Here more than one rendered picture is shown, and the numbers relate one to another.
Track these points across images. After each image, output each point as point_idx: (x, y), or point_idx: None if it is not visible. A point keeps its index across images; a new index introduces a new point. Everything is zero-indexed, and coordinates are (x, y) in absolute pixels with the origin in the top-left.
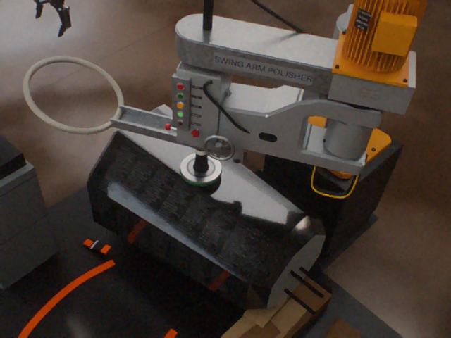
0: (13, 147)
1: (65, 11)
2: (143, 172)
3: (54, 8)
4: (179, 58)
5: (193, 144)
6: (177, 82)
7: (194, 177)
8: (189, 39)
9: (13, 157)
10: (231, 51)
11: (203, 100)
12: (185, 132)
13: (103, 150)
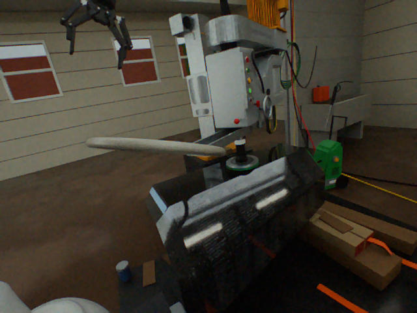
0: (139, 310)
1: (124, 21)
2: (223, 202)
3: (105, 21)
4: (234, 39)
5: (253, 121)
6: (245, 57)
7: (253, 162)
8: (239, 15)
9: (166, 308)
10: (253, 21)
11: (251, 72)
12: (249, 111)
13: (165, 246)
